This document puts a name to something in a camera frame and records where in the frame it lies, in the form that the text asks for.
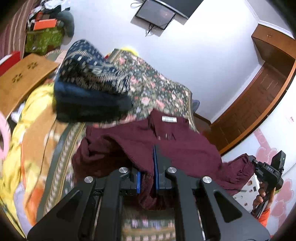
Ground small black wall monitor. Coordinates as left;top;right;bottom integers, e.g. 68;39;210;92
135;1;176;30

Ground patterned navy folded cloth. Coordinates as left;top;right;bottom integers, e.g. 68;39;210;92
59;39;130;94

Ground green storage box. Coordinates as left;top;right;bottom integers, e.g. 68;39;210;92
25;27;64;55

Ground black wall television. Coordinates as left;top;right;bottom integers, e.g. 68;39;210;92
157;0;203;19

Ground brown wooden door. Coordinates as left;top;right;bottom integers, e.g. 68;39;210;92
211;62;292;152

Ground maroon button shirt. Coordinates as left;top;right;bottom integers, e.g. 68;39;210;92
72;110;254;210

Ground yellow orange blanket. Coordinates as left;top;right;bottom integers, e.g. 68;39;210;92
1;83;67;237

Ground orange box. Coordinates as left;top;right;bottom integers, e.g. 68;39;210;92
33;19;57;31

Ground red box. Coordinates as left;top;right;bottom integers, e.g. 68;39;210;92
0;51;21;76

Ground yellow headboard object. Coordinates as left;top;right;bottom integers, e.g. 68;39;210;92
121;47;138;56

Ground striped pink curtain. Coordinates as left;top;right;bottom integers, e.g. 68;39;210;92
1;0;39;58

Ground grey cloth pile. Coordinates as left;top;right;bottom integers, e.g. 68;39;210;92
56;10;75;38

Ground wooden overhead cabinet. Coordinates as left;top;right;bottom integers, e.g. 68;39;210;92
252;24;295;75

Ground dark blue folded clothes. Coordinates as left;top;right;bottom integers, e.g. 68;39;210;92
54;79;132;123

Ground person right hand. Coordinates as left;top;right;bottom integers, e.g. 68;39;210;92
253;186;275;211

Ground floral bed cover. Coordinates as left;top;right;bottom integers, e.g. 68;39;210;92
36;48;200;241

